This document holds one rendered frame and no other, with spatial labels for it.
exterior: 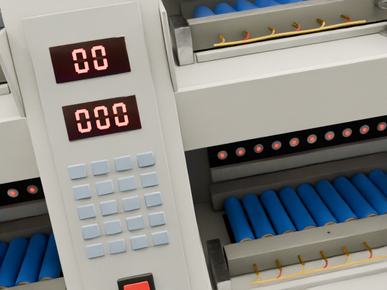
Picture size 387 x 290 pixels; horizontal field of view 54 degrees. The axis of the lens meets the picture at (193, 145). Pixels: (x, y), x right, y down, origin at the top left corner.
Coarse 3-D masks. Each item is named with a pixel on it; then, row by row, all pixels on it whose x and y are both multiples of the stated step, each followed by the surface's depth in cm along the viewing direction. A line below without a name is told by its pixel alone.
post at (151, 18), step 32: (0, 0) 23; (32, 0) 23; (64, 0) 23; (96, 0) 23; (128, 0) 23; (160, 32) 24; (160, 64) 24; (32, 96) 24; (160, 96) 24; (32, 128) 24; (64, 224) 25; (192, 224) 26; (64, 256) 25; (192, 256) 26; (192, 288) 27
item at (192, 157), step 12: (168, 0) 43; (180, 0) 43; (168, 12) 43; (168, 24) 43; (192, 156) 46; (204, 156) 46; (360, 156) 47; (192, 168) 46; (204, 168) 46; (192, 180) 46; (204, 180) 46; (228, 180) 46; (192, 192) 46; (204, 192) 46
